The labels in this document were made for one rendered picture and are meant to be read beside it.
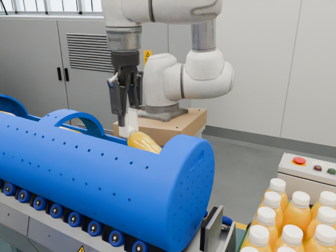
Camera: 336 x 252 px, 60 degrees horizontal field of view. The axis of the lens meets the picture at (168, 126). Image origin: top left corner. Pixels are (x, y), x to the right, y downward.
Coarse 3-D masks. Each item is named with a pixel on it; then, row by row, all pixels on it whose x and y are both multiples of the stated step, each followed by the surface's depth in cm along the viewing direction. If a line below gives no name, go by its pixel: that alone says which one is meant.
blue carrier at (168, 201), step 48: (0, 96) 113; (0, 144) 85; (48, 144) 77; (96, 144) 72; (192, 144) 66; (48, 192) 79; (96, 192) 68; (144, 192) 62; (192, 192) 71; (144, 240) 68
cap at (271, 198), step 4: (268, 192) 73; (272, 192) 73; (264, 196) 72; (268, 196) 72; (272, 196) 72; (276, 196) 72; (280, 196) 72; (264, 200) 72; (268, 200) 71; (272, 200) 70; (276, 200) 70; (280, 200) 72; (268, 204) 71; (272, 204) 71; (276, 204) 71
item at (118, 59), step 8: (112, 56) 73; (120, 56) 72; (128, 56) 72; (136, 56) 74; (112, 64) 74; (120, 64) 73; (128, 64) 73; (136, 64) 74; (120, 72) 74; (128, 72) 76; (136, 72) 79; (120, 80) 75
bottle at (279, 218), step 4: (260, 204) 74; (264, 204) 72; (272, 208) 71; (276, 208) 72; (280, 208) 72; (256, 212) 74; (276, 212) 71; (280, 212) 72; (276, 216) 71; (280, 216) 71; (276, 220) 71; (280, 220) 71; (276, 224) 71; (280, 224) 72; (280, 228) 72; (280, 232) 74
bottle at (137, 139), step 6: (132, 132) 82; (138, 132) 82; (126, 138) 82; (132, 138) 81; (138, 138) 80; (144, 138) 80; (150, 138) 82; (132, 144) 80; (138, 144) 79; (144, 144) 79; (150, 144) 80; (156, 144) 81; (150, 150) 79; (156, 150) 79
